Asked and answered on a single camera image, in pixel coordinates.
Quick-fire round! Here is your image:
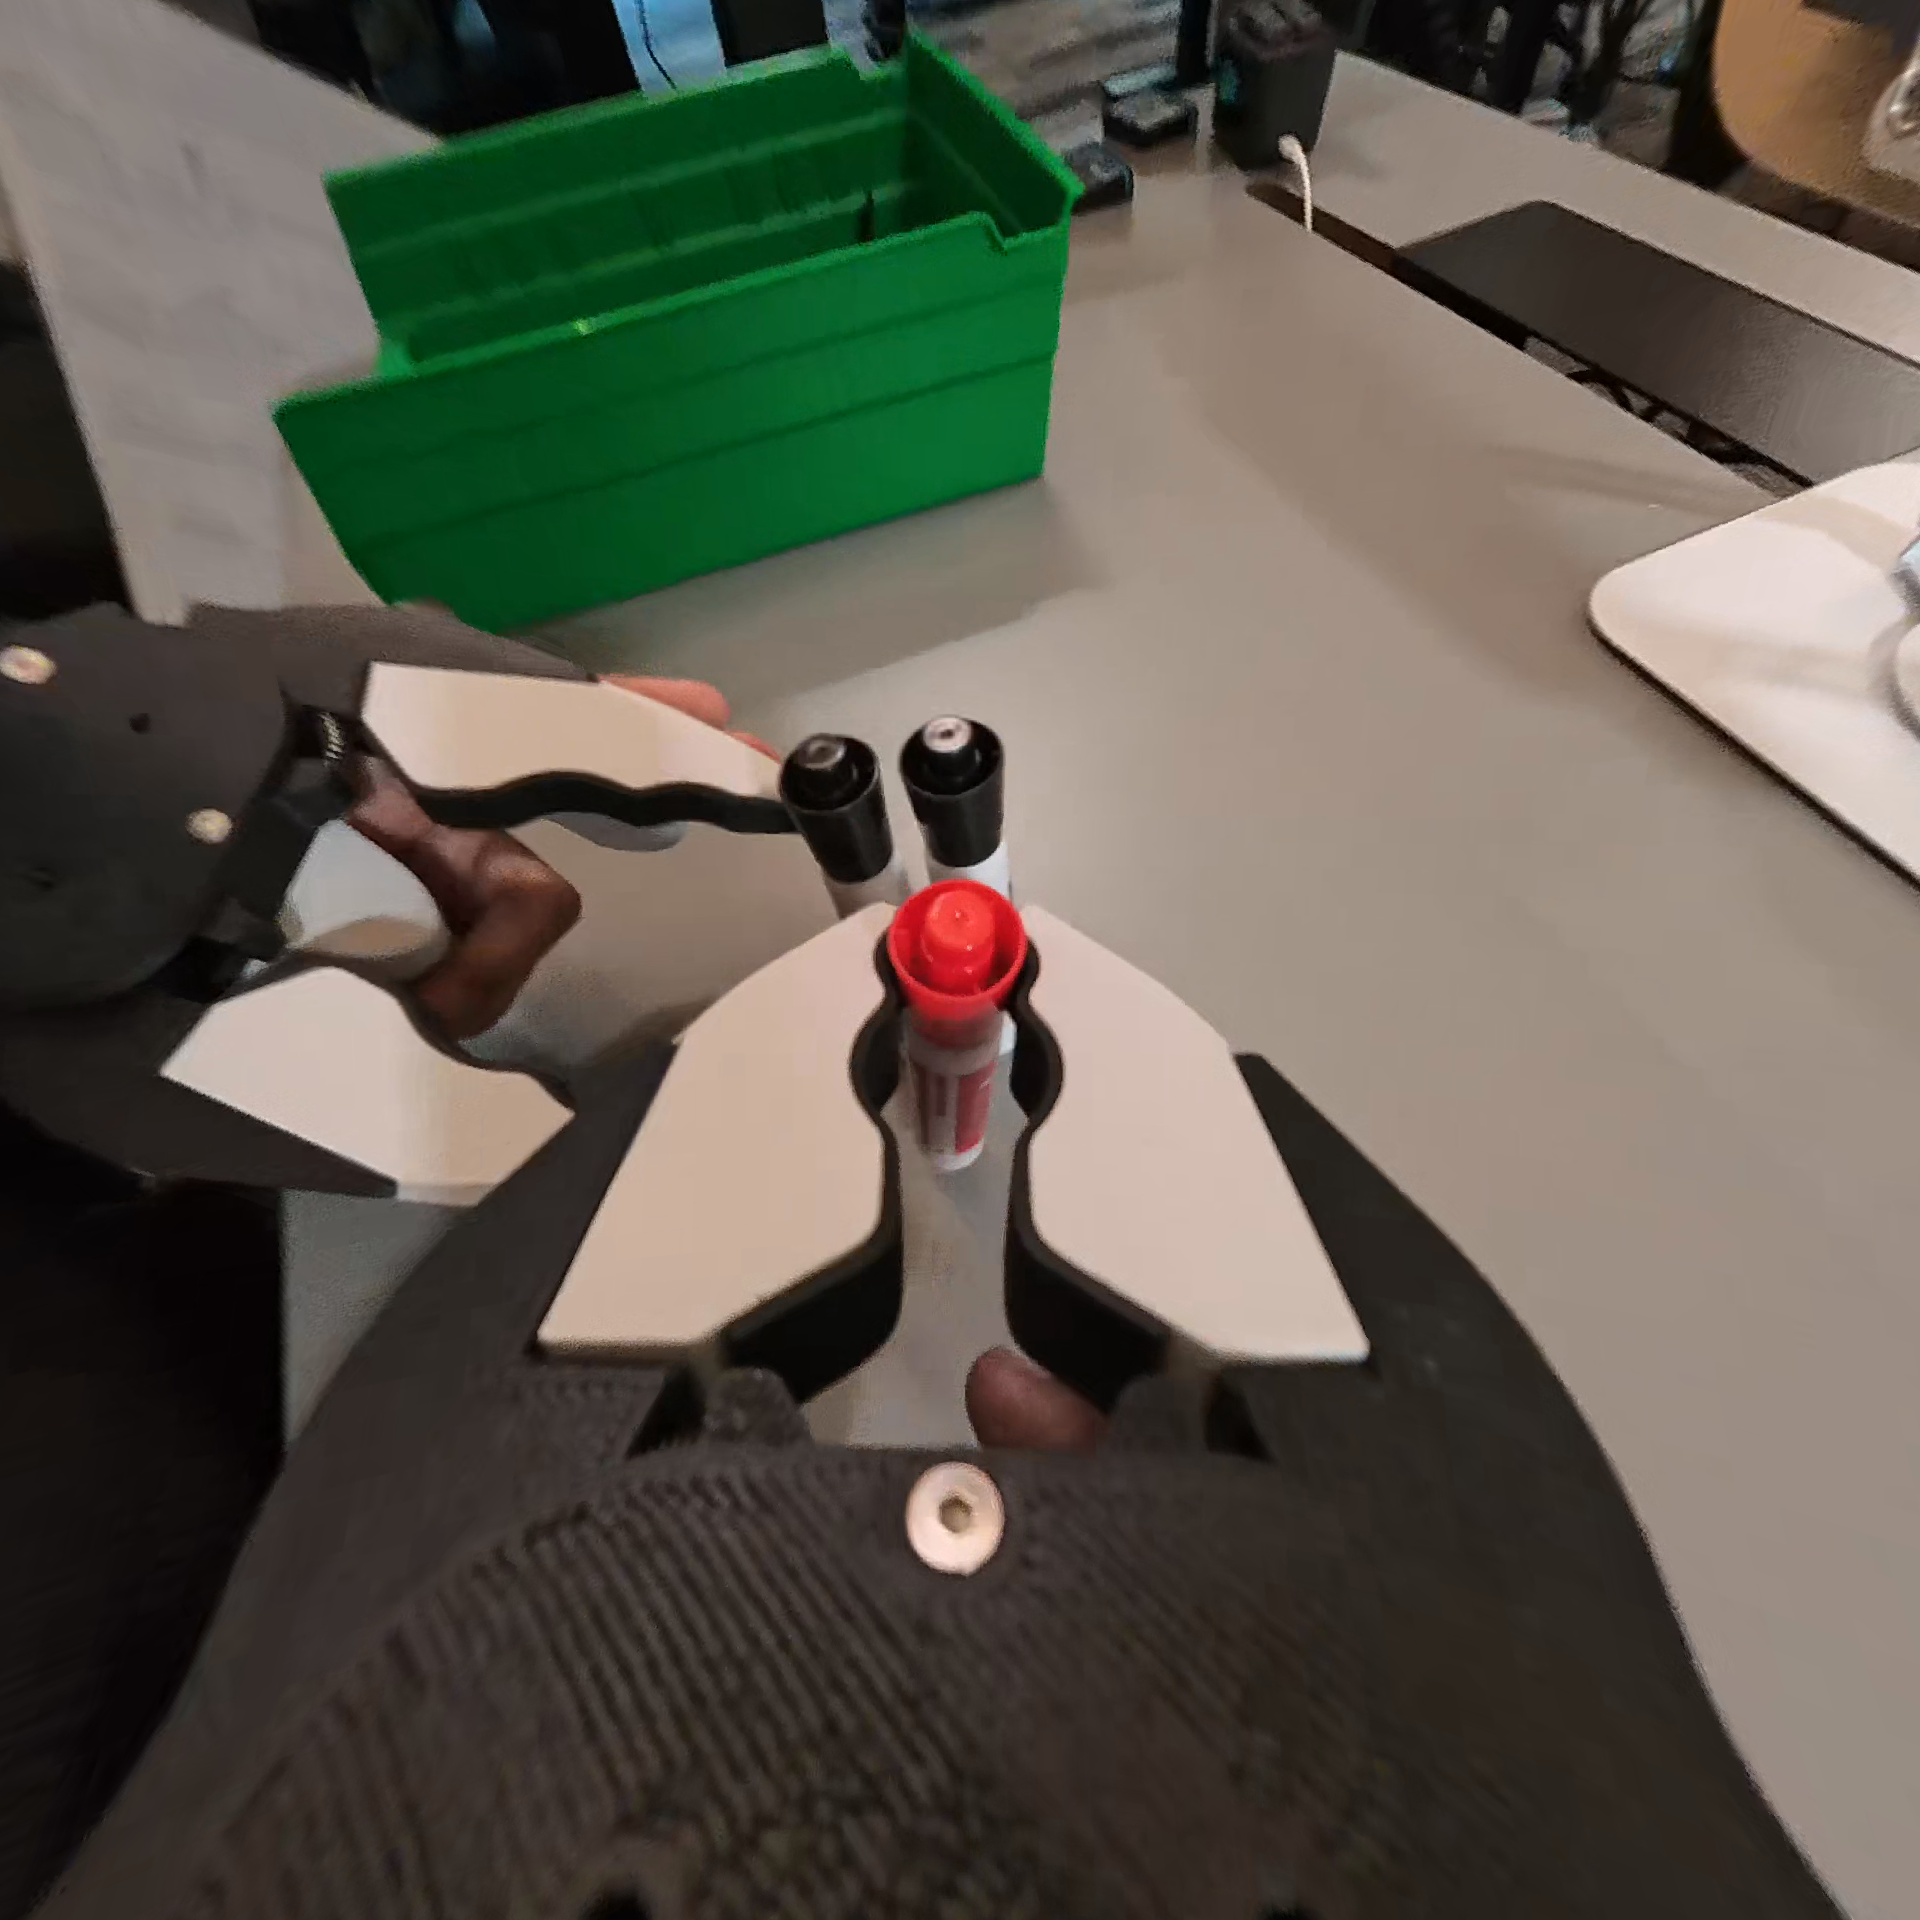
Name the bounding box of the black power adapter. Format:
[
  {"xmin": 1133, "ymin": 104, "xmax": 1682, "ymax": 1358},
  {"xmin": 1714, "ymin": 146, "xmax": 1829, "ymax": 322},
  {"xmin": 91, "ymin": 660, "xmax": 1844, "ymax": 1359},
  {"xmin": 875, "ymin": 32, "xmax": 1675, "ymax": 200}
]
[{"xmin": 1210, "ymin": 0, "xmax": 1341, "ymax": 172}]

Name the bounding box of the person's right hand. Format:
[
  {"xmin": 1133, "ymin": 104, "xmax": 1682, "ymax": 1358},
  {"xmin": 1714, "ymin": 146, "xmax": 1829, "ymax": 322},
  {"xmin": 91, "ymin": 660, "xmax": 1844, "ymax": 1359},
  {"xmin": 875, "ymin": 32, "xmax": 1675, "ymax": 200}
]
[{"xmin": 964, "ymin": 1343, "xmax": 1107, "ymax": 1453}]

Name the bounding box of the person's left hand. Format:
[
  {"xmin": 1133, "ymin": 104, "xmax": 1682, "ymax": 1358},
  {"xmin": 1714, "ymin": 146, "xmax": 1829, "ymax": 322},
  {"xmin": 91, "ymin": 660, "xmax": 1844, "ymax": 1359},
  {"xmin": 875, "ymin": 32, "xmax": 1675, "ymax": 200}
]
[{"xmin": 349, "ymin": 671, "xmax": 741, "ymax": 1039}]

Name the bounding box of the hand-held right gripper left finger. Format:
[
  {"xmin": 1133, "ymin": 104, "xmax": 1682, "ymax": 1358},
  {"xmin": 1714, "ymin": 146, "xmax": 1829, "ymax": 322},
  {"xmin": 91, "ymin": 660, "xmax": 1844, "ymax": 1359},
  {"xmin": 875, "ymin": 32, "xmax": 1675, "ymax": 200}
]
[{"xmin": 534, "ymin": 913, "xmax": 907, "ymax": 1362}]

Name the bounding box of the black dry erase marker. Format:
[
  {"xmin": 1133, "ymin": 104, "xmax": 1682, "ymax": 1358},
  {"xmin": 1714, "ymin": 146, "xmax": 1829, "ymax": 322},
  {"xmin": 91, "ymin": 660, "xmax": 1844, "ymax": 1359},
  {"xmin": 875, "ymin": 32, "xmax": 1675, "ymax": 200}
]
[
  {"xmin": 776, "ymin": 728, "xmax": 906, "ymax": 920},
  {"xmin": 896, "ymin": 710, "xmax": 1021, "ymax": 905}
]

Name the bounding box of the red dry erase marker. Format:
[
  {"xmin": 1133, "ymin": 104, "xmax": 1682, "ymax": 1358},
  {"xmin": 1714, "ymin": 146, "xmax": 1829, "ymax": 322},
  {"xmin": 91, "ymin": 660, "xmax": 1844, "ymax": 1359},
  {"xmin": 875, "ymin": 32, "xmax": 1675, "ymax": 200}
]
[{"xmin": 883, "ymin": 879, "xmax": 1038, "ymax": 1177}]

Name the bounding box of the green plastic bin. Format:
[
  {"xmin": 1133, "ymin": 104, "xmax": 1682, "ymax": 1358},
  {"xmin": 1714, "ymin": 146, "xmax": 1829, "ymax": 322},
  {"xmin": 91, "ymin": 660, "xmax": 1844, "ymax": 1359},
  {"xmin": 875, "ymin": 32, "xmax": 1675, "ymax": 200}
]
[{"xmin": 272, "ymin": 30, "xmax": 1085, "ymax": 634}]

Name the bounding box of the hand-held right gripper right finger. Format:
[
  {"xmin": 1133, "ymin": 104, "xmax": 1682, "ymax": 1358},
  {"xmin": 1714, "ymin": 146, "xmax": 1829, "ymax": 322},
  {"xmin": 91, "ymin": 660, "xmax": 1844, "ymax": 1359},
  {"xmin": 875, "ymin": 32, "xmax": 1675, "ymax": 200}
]
[{"xmin": 1006, "ymin": 903, "xmax": 1375, "ymax": 1372}]

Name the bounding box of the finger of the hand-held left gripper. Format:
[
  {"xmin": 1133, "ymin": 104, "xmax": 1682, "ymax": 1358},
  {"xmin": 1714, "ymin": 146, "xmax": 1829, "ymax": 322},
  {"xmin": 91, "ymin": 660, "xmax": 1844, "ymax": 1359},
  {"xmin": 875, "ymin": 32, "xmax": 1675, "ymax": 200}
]
[
  {"xmin": 154, "ymin": 960, "xmax": 582, "ymax": 1206},
  {"xmin": 358, "ymin": 660, "xmax": 800, "ymax": 857}
]

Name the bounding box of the person's black knit clothing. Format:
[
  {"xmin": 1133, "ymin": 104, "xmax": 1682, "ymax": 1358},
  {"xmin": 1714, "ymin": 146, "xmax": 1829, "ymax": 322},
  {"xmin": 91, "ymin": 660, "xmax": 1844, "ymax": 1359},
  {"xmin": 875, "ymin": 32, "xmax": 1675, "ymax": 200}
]
[{"xmin": 0, "ymin": 1111, "xmax": 290, "ymax": 1920}]

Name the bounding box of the white metal stand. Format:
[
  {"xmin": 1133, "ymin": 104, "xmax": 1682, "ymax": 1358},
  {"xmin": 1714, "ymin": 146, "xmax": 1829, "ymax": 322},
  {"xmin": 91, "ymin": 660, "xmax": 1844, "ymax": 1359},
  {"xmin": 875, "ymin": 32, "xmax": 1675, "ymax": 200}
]
[{"xmin": 1589, "ymin": 455, "xmax": 1920, "ymax": 881}]

